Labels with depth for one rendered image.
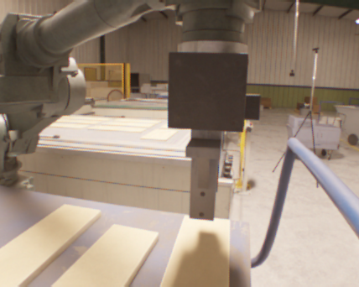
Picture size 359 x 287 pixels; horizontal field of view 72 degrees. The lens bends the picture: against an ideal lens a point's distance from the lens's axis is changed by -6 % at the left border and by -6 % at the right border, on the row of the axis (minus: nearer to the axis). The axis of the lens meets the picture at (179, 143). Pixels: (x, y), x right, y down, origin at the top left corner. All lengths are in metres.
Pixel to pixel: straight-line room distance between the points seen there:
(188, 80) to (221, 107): 0.07
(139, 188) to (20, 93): 1.43
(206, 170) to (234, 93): 0.14
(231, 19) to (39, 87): 0.92
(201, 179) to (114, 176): 1.94
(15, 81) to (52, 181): 1.72
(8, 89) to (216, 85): 0.92
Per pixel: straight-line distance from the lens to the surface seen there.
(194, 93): 0.45
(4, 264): 0.66
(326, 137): 5.68
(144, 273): 0.60
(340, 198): 0.35
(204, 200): 0.52
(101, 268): 0.59
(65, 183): 2.71
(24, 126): 1.88
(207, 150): 0.44
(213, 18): 0.51
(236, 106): 0.45
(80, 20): 0.84
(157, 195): 2.31
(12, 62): 1.23
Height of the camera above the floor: 1.43
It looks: 13 degrees down
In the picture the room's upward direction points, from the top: 1 degrees clockwise
